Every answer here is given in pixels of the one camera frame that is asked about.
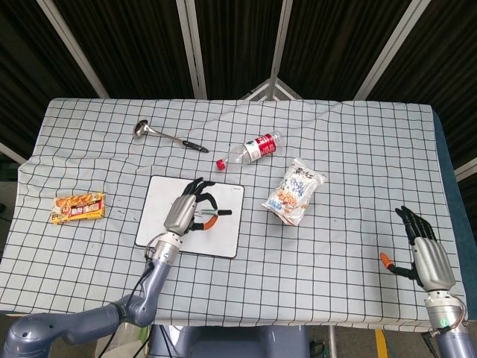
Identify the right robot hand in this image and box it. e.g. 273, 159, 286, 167
379, 205, 458, 292

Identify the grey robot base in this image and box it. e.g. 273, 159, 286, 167
148, 324, 310, 358

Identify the clear plastic bottle red cap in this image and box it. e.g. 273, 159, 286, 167
215, 130, 286, 172

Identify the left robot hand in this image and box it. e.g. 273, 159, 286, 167
163, 178, 219, 237

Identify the white snack bag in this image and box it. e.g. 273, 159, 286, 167
260, 157, 327, 227

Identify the white board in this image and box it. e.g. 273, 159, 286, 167
134, 175, 246, 259

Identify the yellow food box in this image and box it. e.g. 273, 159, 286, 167
50, 191, 107, 225

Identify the metal frame stand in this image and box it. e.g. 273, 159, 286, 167
240, 77, 305, 101

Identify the metal ladle with black handle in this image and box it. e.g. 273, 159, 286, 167
133, 119, 209, 153

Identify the checkered tablecloth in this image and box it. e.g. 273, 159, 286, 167
0, 97, 467, 331

